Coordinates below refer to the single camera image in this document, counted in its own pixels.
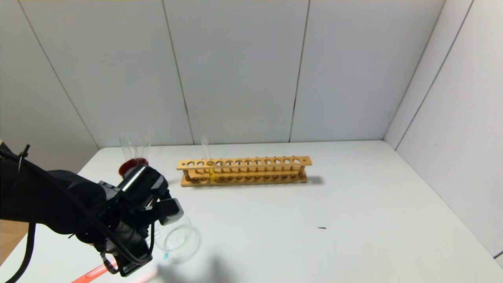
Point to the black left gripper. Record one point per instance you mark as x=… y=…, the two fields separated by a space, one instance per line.
x=130 y=267

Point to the test tube with red pigment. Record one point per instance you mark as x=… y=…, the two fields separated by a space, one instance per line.
x=90 y=274

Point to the test tube with yellow pigment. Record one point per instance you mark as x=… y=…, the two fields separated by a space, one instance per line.
x=212 y=173

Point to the wooden test tube rack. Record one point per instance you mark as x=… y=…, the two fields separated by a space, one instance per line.
x=255 y=177

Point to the clear glass beaker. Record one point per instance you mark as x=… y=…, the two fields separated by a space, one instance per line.
x=178 y=237

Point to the red plastic cup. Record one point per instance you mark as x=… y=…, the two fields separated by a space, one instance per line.
x=127 y=166

